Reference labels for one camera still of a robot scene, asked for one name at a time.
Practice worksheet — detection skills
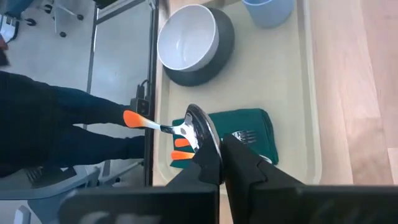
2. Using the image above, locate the small black camera box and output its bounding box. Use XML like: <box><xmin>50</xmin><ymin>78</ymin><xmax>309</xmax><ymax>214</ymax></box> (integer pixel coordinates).
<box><xmin>129</xmin><ymin>79</ymin><xmax>152</xmax><ymax>118</ymax></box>

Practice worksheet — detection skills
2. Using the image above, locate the dark green cloth napkin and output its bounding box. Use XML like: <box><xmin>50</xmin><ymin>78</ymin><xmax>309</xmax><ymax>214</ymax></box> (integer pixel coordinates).
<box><xmin>170</xmin><ymin>108</ymin><xmax>280</xmax><ymax>169</ymax></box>

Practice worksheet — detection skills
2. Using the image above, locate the blue plastic mug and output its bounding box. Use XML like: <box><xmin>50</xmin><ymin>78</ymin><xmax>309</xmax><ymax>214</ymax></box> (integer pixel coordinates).
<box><xmin>241</xmin><ymin>0</ymin><xmax>295</xmax><ymax>29</ymax></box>

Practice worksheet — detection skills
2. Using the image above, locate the white bowl with dark rim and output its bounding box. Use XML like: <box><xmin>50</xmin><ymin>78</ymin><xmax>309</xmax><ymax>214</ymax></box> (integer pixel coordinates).
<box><xmin>163</xmin><ymin>6</ymin><xmax>236</xmax><ymax>87</ymax></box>

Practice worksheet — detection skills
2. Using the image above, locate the beige plastic tray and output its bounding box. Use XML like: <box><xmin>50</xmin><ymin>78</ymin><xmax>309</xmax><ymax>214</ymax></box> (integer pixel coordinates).
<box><xmin>152</xmin><ymin>0</ymin><xmax>323</xmax><ymax>187</ymax></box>

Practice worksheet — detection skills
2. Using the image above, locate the orange-handled metal spoon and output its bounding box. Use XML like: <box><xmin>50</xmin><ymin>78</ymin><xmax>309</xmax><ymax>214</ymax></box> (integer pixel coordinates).
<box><xmin>123</xmin><ymin>103</ymin><xmax>223</xmax><ymax>163</ymax></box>

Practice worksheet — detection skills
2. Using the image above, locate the orange-handled metal fork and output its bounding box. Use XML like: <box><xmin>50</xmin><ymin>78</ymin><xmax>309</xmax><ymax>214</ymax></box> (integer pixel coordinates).
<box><xmin>174</xmin><ymin>129</ymin><xmax>258</xmax><ymax>148</ymax></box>

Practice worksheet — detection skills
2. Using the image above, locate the black aluminium table frame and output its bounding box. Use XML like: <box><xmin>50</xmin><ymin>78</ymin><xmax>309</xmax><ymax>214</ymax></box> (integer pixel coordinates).
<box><xmin>83</xmin><ymin>0</ymin><xmax>163</xmax><ymax>187</ymax></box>

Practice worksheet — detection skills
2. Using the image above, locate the person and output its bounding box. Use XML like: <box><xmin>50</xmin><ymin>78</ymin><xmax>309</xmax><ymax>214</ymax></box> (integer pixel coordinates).
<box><xmin>0</xmin><ymin>70</ymin><xmax>147</xmax><ymax>179</ymax></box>

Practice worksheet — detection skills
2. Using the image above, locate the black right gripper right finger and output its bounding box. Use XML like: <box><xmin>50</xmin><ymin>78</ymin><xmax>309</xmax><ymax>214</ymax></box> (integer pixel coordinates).
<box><xmin>222</xmin><ymin>133</ymin><xmax>306</xmax><ymax>224</ymax></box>

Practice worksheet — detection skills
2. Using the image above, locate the office chair base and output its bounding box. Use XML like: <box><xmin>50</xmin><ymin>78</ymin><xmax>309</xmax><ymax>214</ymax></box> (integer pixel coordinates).
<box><xmin>24</xmin><ymin>0</ymin><xmax>85</xmax><ymax>38</ymax></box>

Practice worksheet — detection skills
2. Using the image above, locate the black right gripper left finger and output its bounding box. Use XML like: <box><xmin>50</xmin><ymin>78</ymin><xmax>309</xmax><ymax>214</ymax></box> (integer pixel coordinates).
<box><xmin>166</xmin><ymin>145</ymin><xmax>223</xmax><ymax>187</ymax></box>

